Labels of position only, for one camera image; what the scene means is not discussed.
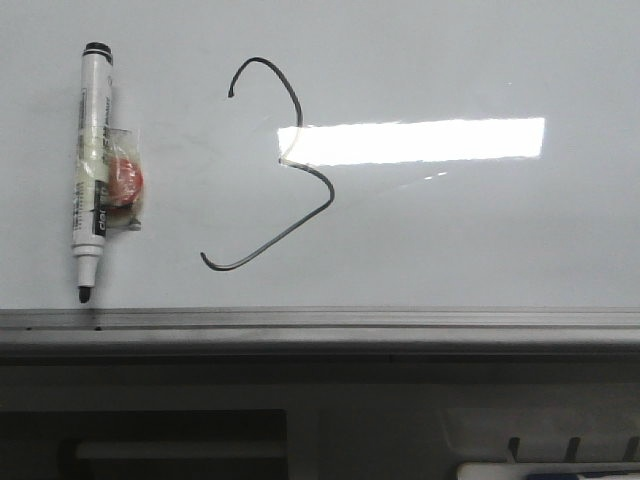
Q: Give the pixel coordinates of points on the red magnet taped to marker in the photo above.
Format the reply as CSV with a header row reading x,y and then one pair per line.
x,y
126,181

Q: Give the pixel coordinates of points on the aluminium whiteboard frame rail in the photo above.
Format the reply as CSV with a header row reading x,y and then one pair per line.
x,y
317,331

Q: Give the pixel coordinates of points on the white black whiteboard marker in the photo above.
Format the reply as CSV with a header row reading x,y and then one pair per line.
x,y
92,165

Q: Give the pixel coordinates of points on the white whiteboard surface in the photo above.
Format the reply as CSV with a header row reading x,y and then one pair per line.
x,y
333,153

